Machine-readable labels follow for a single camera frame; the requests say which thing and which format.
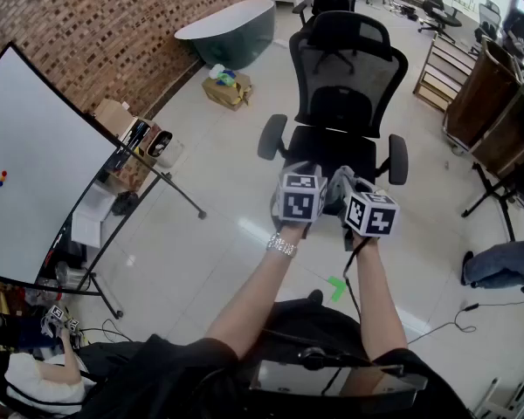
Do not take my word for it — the brown printed carton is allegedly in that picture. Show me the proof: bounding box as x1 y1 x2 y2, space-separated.
107 122 159 183

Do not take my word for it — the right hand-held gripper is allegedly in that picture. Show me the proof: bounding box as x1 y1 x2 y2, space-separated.
326 179 402 252

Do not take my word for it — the taped cardboard box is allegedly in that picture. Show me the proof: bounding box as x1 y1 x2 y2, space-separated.
201 71 254 113

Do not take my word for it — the black tripod stand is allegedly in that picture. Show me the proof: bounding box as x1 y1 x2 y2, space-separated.
459 161 524 243

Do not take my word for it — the chest-mounted glossy tablet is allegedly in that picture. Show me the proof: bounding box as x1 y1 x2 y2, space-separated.
247 358 430 406

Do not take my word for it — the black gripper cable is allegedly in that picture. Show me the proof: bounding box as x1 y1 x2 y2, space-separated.
341 236 375 322

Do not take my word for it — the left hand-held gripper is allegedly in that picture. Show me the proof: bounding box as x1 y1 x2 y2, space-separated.
270 160 329 239

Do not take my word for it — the person's left forearm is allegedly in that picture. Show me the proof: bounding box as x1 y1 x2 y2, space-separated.
203 223 309 357

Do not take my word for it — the black bag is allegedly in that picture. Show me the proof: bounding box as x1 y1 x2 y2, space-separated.
112 190 141 217

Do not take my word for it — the silver metal container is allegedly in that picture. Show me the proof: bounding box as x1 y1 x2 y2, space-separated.
53 258 87 288

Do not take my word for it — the black mesh office chair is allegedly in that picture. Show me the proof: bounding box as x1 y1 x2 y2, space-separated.
257 10 410 217

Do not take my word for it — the white waste bin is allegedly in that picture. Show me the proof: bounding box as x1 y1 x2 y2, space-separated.
145 129 186 169

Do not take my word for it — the wooden slatted shelf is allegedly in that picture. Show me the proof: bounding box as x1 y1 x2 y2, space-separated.
413 31 479 113

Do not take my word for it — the dark wooden cabinet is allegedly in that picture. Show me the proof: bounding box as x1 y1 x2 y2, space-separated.
442 35 524 181

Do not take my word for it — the dark green bathtub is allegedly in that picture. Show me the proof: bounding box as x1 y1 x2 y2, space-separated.
174 0 278 72

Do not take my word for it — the grey mesh office chair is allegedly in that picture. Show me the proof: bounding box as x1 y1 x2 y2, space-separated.
474 0 504 57

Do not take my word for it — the person's black clothing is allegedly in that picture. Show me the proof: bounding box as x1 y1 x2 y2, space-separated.
76 299 475 419

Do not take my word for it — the black printed carton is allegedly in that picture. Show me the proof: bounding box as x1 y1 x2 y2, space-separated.
116 118 152 157

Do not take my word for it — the person's right forearm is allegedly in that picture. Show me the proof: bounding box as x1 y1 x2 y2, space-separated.
350 236 410 362

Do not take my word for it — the black floor cable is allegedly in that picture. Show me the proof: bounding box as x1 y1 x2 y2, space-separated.
77 318 137 345
407 297 524 345

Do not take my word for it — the whiteboard on black stand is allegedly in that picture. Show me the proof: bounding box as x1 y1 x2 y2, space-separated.
0 40 209 321

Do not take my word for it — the silver wrist bracelet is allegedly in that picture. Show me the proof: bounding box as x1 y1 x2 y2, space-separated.
265 231 300 260

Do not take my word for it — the flat cardboard with striped tape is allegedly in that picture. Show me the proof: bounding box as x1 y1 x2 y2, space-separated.
93 98 134 140

